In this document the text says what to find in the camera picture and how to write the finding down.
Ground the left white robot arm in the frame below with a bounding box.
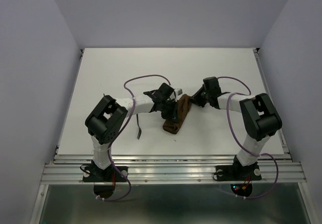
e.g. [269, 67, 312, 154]
[85, 83, 183, 181]

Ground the black fork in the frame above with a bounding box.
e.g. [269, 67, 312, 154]
[136, 114, 142, 139]

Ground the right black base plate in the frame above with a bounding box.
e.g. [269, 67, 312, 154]
[212, 165, 262, 183]

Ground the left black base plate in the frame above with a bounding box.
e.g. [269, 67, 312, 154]
[80, 164, 126, 183]

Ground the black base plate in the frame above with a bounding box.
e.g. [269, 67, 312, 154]
[212, 165, 262, 183]
[80, 164, 126, 183]

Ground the aluminium frame rail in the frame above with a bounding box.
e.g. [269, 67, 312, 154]
[40, 154, 306, 185]

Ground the brown cloth napkin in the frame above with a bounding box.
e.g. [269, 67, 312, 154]
[163, 94, 192, 134]

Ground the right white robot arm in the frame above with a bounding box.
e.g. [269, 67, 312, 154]
[190, 77, 282, 181]

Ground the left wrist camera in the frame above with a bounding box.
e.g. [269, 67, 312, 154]
[175, 88, 183, 96]

